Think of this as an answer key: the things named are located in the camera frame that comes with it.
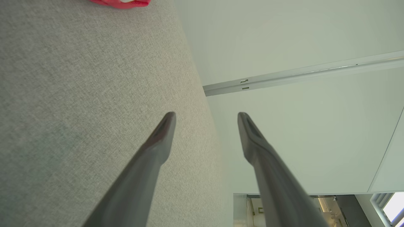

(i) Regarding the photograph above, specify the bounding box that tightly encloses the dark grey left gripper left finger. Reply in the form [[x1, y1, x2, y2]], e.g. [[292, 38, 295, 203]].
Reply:
[[81, 111, 176, 227]]

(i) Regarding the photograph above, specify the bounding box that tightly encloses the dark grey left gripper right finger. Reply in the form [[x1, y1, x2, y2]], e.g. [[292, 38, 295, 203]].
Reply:
[[237, 112, 330, 227]]

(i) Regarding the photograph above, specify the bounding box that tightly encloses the red white basketball jersey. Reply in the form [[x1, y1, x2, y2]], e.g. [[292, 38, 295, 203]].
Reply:
[[89, 0, 151, 9]]

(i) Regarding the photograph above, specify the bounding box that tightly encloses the dark grey panel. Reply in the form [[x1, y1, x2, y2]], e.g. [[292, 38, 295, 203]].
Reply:
[[336, 195, 372, 227]]

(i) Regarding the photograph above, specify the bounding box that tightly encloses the grey fabric sofa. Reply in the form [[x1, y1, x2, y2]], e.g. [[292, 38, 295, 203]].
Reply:
[[0, 0, 234, 227]]

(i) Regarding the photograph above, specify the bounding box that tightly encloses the white wall rail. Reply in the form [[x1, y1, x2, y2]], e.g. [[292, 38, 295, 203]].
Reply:
[[203, 50, 404, 96]]

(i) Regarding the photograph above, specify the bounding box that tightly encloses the bright window with frame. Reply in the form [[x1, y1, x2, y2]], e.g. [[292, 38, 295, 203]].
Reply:
[[370, 192, 404, 227]]

